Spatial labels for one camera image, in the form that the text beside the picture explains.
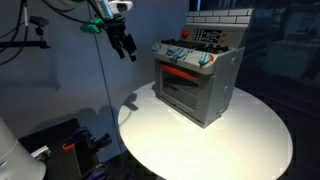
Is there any purple handled clamp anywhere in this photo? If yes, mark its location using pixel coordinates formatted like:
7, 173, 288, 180
82, 165, 108, 180
68, 126, 90, 145

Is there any black external camera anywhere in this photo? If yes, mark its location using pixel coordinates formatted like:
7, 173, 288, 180
28, 15, 50, 38

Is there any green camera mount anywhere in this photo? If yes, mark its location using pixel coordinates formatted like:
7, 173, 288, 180
79, 17, 105, 35

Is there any grey toy stove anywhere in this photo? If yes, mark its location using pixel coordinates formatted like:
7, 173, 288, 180
151, 8, 254, 130

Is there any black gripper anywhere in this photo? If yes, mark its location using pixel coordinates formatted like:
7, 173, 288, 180
105, 16, 139, 63

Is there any blue stove knob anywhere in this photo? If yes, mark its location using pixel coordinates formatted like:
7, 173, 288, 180
175, 48, 188, 60
198, 53, 212, 68
151, 42, 163, 53
166, 46, 177, 57

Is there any red oven door handle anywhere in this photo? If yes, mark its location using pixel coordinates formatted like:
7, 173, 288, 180
159, 63, 201, 82

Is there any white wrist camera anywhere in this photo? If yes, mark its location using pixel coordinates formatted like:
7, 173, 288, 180
108, 0, 134, 15

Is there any orange tipped clamp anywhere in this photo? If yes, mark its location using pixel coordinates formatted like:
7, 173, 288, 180
61, 143, 76, 152

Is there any white cylindrical housing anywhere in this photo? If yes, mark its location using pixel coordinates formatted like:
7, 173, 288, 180
0, 116, 47, 180

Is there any black cable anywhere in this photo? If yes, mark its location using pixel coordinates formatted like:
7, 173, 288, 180
0, 0, 29, 66

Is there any silver metal bracket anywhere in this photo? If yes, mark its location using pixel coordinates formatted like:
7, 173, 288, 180
30, 145, 52, 161

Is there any black handled clamp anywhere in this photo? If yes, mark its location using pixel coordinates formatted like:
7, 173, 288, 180
92, 132, 113, 151

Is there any black tool box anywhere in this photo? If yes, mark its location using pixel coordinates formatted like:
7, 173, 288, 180
18, 118, 103, 180

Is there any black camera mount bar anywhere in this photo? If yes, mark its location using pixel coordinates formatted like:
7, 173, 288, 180
0, 39, 51, 50

